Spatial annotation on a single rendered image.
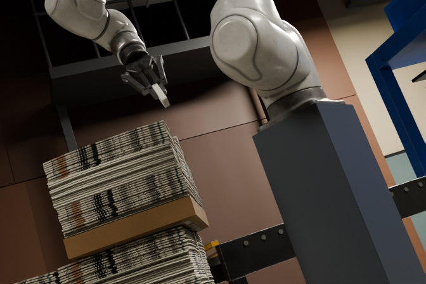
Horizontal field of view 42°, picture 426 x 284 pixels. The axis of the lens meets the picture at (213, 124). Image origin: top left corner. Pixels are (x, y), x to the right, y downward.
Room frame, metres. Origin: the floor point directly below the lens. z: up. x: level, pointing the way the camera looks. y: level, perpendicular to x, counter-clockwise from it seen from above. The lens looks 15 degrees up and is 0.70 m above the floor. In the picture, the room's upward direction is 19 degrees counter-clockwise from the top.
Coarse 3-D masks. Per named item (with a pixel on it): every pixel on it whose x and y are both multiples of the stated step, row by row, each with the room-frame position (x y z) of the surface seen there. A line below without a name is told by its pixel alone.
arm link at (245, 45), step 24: (240, 0) 1.14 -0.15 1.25; (264, 0) 1.16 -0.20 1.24; (216, 24) 1.13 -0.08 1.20; (240, 24) 1.10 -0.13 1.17; (264, 24) 1.12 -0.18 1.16; (216, 48) 1.13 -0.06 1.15; (240, 48) 1.11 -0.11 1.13; (264, 48) 1.12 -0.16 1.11; (288, 48) 1.21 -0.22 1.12; (240, 72) 1.16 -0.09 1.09; (264, 72) 1.18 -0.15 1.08; (288, 72) 1.26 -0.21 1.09
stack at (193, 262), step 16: (144, 240) 1.20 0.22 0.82; (160, 240) 1.20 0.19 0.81; (176, 240) 1.20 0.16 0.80; (192, 240) 1.30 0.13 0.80; (96, 256) 1.20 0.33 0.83; (112, 256) 1.20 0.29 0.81; (128, 256) 1.20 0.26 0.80; (144, 256) 1.20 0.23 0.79; (160, 256) 1.20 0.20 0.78; (176, 256) 1.21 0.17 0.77; (192, 256) 1.27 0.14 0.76; (64, 272) 1.20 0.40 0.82; (80, 272) 1.21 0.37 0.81; (96, 272) 1.20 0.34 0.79; (112, 272) 1.20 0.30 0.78; (128, 272) 1.21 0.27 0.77; (144, 272) 1.20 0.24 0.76; (160, 272) 1.20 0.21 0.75; (176, 272) 1.20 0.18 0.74; (192, 272) 1.21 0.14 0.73; (208, 272) 1.49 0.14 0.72
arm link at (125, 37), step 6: (120, 36) 1.46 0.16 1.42; (126, 36) 1.46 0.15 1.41; (132, 36) 1.46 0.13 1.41; (138, 36) 1.50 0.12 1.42; (114, 42) 1.47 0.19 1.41; (120, 42) 1.45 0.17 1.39; (126, 42) 1.45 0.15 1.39; (132, 42) 1.46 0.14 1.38; (138, 42) 1.47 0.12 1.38; (114, 48) 1.47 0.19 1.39; (120, 48) 1.45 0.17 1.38; (144, 48) 1.49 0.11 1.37; (114, 54) 1.48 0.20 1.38; (120, 54) 1.47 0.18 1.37; (120, 60) 1.48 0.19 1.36
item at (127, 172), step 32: (160, 128) 1.19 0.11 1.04; (64, 160) 1.19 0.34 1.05; (96, 160) 1.19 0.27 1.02; (128, 160) 1.19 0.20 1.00; (160, 160) 1.18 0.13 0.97; (64, 192) 1.18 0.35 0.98; (96, 192) 1.18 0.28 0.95; (128, 192) 1.18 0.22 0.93; (160, 192) 1.18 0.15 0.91; (192, 192) 1.29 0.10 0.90; (64, 224) 1.18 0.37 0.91; (96, 224) 1.19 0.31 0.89; (192, 224) 1.31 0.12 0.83
